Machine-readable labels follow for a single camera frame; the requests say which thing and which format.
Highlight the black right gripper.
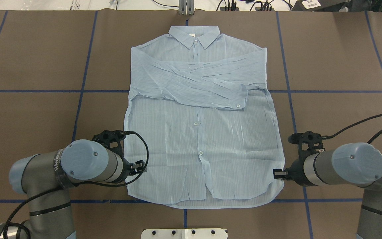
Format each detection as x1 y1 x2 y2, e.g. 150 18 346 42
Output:
273 159 308 186

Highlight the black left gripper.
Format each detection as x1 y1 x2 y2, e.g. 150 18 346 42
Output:
121 158 148 181

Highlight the light blue button-up shirt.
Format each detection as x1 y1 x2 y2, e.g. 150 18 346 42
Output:
124 26 285 209

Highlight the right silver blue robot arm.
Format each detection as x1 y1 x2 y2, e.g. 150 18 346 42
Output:
273 142 382 239

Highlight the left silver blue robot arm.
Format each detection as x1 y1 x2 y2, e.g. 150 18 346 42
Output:
0 139 148 239

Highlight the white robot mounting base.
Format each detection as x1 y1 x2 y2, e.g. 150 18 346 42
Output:
141 228 228 239

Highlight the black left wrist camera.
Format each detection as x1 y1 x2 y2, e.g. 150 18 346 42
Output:
91 130 126 157

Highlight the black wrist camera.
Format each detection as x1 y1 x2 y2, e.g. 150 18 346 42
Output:
91 130 126 157
288 131 325 159

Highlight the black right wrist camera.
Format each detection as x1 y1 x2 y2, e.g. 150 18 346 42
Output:
288 131 325 159

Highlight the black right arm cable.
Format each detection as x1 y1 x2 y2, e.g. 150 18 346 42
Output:
322 109 382 145

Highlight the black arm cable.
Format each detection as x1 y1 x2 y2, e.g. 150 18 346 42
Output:
0 131 150 239
322 109 382 145

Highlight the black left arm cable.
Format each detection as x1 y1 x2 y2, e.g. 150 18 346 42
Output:
0 131 150 239

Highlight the grey aluminium frame post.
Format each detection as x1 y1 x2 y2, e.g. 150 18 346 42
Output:
178 0 195 16

